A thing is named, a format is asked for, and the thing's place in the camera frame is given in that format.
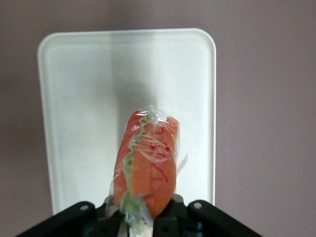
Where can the beige plastic tray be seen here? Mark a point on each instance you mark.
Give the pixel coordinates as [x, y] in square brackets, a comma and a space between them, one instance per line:
[74, 98]

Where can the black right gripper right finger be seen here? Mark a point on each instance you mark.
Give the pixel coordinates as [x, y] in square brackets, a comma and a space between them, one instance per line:
[222, 219]

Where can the plastic-wrapped triangle sandwich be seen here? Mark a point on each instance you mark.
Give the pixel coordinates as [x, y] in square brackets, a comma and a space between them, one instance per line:
[148, 172]

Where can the brown table cover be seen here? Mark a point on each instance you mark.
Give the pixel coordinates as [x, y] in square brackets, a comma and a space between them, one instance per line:
[266, 98]

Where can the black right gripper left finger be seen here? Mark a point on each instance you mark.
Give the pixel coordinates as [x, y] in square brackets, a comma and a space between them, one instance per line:
[61, 222]

